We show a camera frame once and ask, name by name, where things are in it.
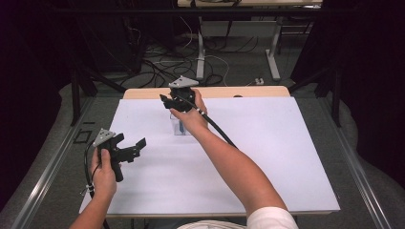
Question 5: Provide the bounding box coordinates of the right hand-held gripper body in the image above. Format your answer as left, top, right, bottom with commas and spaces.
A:
164, 74, 201, 114

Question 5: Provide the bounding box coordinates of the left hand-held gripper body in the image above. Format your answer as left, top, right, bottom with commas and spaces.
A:
92, 127, 141, 183

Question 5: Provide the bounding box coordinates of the clear plastic organizer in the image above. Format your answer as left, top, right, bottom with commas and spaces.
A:
169, 113, 193, 137

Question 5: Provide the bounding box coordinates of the person's right hand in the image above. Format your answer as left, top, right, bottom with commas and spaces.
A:
169, 89, 209, 135

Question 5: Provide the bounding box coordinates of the person's left hand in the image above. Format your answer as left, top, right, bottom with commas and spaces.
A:
90, 148, 118, 200

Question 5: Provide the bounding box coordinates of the white table cover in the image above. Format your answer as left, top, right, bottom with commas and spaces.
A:
78, 95, 341, 215

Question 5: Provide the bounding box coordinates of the white desk leg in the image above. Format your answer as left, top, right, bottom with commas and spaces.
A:
195, 15, 206, 81
265, 17, 283, 81

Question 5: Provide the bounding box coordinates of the black metal stand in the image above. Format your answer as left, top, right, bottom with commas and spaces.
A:
288, 65, 342, 129
70, 68, 128, 127

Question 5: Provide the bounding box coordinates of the dark curtain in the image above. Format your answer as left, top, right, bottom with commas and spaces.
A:
290, 0, 405, 190
0, 0, 75, 211

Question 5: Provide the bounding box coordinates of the person's white shirt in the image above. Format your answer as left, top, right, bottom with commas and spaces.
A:
176, 206, 301, 229

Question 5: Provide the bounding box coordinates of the tangle of black floor cables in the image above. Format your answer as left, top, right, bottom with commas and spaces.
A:
126, 32, 260, 89

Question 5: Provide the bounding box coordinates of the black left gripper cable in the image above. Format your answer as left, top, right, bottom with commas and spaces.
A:
82, 140, 111, 229

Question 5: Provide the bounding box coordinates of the white floor cable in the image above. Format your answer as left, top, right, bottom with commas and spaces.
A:
178, 15, 231, 88

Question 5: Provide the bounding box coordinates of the metal floor rail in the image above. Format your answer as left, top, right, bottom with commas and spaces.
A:
10, 95, 97, 229
316, 95, 394, 229

